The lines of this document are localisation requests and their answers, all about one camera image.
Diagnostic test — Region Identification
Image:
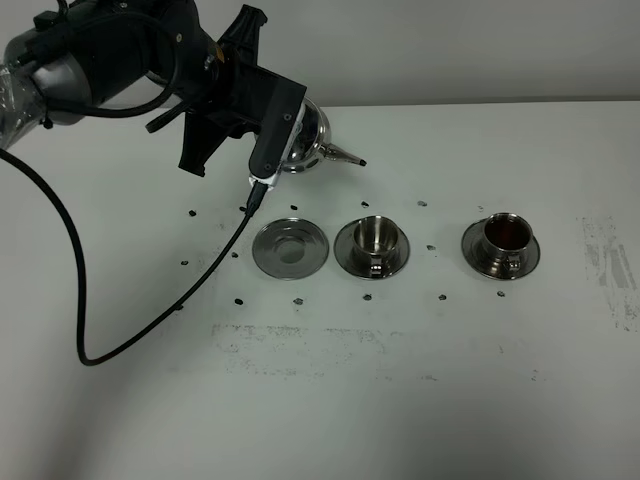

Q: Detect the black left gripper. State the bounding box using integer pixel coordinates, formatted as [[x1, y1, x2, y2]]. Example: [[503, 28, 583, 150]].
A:
[[175, 4, 268, 177]]

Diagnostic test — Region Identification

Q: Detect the stainless steel teapot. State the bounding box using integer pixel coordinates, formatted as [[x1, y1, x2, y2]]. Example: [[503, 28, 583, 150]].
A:
[[280, 98, 367, 174]]

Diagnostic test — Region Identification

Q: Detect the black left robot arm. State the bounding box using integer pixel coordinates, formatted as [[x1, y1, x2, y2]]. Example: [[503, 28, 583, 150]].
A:
[[3, 1, 282, 176]]

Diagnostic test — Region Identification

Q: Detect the left stainless steel saucer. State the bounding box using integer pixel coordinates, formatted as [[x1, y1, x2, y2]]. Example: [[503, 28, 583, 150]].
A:
[[252, 218, 329, 280]]

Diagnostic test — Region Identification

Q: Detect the stainless steel saucer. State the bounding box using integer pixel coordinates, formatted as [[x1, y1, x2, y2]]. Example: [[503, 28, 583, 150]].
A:
[[461, 212, 541, 281], [333, 215, 410, 280], [252, 218, 329, 280]]

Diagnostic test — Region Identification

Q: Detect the middle stainless steel saucer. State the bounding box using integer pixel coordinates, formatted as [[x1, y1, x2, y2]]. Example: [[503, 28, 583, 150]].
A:
[[333, 215, 410, 280]]

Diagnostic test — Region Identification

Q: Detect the middle stainless steel teacup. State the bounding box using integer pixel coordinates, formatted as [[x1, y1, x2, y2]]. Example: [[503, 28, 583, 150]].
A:
[[352, 216, 400, 278]]

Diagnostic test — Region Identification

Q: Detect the stainless steel teacup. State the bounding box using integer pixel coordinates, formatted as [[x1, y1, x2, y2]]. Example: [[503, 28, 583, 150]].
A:
[[352, 216, 400, 278], [483, 212, 533, 279]]

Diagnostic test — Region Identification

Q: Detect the right stainless steel saucer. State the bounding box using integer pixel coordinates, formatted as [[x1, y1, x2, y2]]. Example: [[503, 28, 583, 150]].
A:
[[461, 212, 541, 281]]

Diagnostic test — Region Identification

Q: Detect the right stainless steel teacup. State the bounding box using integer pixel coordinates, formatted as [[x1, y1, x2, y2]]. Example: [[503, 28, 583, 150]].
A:
[[483, 212, 533, 279]]

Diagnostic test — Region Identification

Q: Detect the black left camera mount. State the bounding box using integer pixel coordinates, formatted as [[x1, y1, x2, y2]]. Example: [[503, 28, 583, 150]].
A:
[[230, 64, 307, 180]]

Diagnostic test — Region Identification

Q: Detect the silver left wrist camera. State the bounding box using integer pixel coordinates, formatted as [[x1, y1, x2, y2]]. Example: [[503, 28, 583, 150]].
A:
[[249, 101, 305, 191]]

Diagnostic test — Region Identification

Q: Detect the black left camera cable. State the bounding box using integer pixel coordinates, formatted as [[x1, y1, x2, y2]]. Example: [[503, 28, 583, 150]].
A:
[[0, 147, 269, 367]]

